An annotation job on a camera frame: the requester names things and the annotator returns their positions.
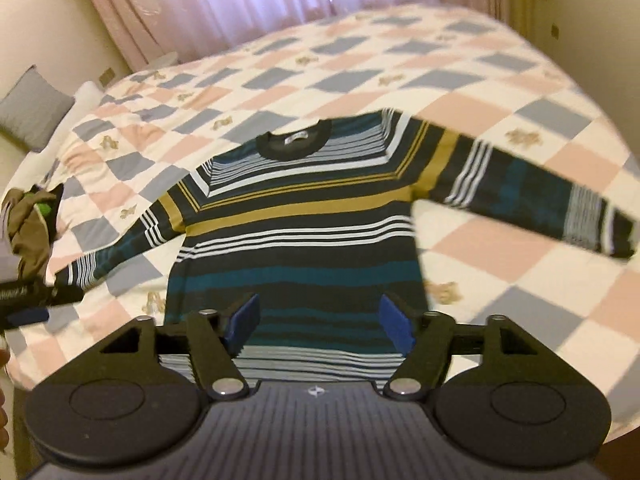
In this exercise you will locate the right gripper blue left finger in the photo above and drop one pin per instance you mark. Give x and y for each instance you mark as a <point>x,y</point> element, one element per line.
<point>216,337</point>

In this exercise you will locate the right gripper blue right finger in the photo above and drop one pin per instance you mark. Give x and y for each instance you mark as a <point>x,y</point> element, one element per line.
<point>423,339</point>

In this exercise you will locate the striped knit sweater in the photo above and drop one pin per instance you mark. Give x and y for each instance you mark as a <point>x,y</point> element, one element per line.
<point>317,224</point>

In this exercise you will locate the olive brown garment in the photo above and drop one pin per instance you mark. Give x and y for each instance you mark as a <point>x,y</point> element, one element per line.
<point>28,231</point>

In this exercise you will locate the grey square cushion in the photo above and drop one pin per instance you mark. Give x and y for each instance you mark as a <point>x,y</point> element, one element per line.
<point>32,110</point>

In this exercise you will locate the checkered patchwork bed quilt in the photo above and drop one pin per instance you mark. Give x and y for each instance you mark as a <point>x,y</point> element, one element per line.
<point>453,66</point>

